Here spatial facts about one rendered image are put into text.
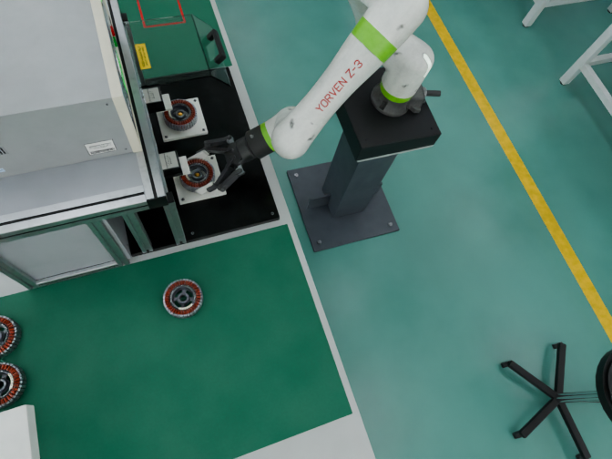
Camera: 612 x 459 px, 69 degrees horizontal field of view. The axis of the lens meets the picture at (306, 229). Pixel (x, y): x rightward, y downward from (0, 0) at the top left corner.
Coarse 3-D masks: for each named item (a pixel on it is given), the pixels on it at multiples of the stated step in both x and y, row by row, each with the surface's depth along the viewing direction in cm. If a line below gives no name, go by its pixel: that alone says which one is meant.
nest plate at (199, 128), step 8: (160, 112) 153; (200, 112) 155; (160, 120) 151; (200, 120) 154; (160, 128) 150; (168, 128) 151; (184, 128) 151; (192, 128) 152; (200, 128) 152; (168, 136) 149; (176, 136) 150; (184, 136) 150; (192, 136) 152
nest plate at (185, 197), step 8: (208, 160) 148; (216, 160) 148; (216, 168) 147; (216, 176) 146; (176, 184) 143; (184, 192) 142; (192, 192) 143; (208, 192) 143; (216, 192) 144; (224, 192) 144; (184, 200) 141; (192, 200) 142
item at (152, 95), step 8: (144, 88) 139; (152, 88) 139; (144, 96) 138; (152, 96) 138; (160, 96) 139; (168, 96) 144; (152, 104) 137; (160, 104) 139; (168, 104) 143; (152, 112) 140
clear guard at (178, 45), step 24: (144, 24) 131; (168, 24) 132; (192, 24) 133; (168, 48) 128; (192, 48) 129; (216, 48) 137; (144, 72) 124; (168, 72) 125; (192, 72) 126; (216, 72) 130
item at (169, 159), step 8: (168, 152) 131; (176, 152) 132; (160, 160) 130; (168, 160) 130; (176, 160) 131; (184, 160) 136; (168, 168) 129; (176, 168) 130; (184, 168) 134; (168, 176) 132; (176, 176) 133
